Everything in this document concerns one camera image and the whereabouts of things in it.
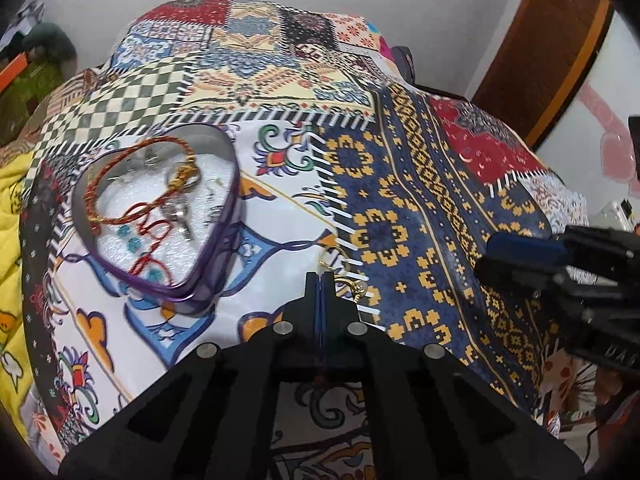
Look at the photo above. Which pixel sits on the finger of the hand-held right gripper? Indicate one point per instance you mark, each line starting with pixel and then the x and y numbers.
pixel 520 272
pixel 525 250

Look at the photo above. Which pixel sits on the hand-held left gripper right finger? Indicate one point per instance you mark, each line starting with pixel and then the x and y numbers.
pixel 334 305

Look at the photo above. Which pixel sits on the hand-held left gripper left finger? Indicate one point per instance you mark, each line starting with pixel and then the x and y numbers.
pixel 312 300

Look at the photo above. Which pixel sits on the gold hook earring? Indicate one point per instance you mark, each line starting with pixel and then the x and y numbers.
pixel 356 291
pixel 331 256

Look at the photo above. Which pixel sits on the purple heart-shaped tin box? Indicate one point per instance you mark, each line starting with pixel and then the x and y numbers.
pixel 210 240

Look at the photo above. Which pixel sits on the silver pendant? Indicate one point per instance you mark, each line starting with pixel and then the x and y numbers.
pixel 180 220

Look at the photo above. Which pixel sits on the gold knot charm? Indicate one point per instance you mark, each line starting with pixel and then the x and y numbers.
pixel 182 175

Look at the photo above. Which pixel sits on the colourful patchwork blanket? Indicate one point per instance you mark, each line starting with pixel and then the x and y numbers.
pixel 410 170

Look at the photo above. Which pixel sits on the white door with heart stickers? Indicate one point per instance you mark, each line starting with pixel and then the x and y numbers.
pixel 595 125

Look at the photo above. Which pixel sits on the brown wooden door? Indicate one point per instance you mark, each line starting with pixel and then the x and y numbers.
pixel 550 40

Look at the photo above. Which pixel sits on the dark backpack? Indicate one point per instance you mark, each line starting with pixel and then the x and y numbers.
pixel 404 64

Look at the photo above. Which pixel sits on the yellow blanket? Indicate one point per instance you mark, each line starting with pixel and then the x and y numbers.
pixel 12 270

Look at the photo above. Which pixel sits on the green patterned cloth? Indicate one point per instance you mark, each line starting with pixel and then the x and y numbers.
pixel 30 95

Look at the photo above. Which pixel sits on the orange box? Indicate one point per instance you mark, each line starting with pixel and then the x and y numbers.
pixel 14 72

